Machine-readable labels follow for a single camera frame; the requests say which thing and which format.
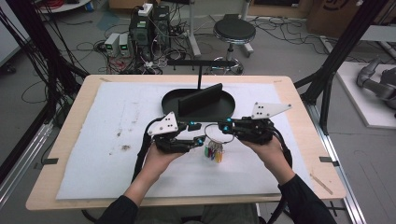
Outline white platform board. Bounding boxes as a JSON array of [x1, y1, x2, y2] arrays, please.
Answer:
[[335, 61, 396, 130]]

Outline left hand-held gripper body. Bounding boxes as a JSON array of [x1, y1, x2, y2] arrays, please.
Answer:
[[148, 111, 198, 154]]

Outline aluminium rail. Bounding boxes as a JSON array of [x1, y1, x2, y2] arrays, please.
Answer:
[[305, 104, 368, 224], [0, 120, 54, 208]]

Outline person's right hand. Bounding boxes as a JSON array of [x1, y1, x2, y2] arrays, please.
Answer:
[[239, 134, 293, 185]]

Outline black metal frame post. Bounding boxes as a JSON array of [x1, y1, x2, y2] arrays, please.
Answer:
[[0, 0, 91, 129], [293, 0, 396, 135]]

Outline brown cardboard box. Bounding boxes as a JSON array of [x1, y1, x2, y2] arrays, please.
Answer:
[[305, 0, 396, 40]]

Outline white bench power supply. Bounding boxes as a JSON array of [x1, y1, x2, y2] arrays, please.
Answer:
[[118, 33, 132, 58], [104, 32, 121, 58]]

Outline black oval tray with stand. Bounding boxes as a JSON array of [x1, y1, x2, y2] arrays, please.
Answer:
[[161, 59, 237, 123]]

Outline white foam mat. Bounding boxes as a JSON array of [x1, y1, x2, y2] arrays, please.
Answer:
[[55, 81, 313, 201]]

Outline key ring with coloured tags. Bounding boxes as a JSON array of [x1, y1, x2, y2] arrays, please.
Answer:
[[203, 122, 235, 164]]

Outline black wallet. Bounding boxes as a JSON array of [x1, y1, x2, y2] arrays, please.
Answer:
[[177, 82, 224, 118]]

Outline person's left hand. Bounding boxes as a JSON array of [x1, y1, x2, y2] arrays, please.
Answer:
[[145, 143, 185, 186]]

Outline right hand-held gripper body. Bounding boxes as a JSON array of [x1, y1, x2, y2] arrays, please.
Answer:
[[232, 102, 293, 146]]

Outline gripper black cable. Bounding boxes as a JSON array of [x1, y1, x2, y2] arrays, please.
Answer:
[[266, 125, 294, 224], [131, 116, 166, 184]]

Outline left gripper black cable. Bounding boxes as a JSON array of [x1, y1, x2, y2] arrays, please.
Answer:
[[131, 116, 166, 184]]

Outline white metal stand leg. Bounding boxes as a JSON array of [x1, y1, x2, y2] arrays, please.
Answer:
[[186, 0, 203, 59]]

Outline black round stool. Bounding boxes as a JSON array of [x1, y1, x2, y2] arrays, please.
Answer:
[[210, 13, 257, 76]]

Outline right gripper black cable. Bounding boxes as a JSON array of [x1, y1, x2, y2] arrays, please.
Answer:
[[266, 125, 294, 224]]

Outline person's grey pants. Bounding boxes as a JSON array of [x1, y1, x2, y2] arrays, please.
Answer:
[[134, 203, 260, 224]]

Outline black computer tower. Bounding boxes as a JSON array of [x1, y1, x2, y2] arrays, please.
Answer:
[[128, 3, 171, 62]]

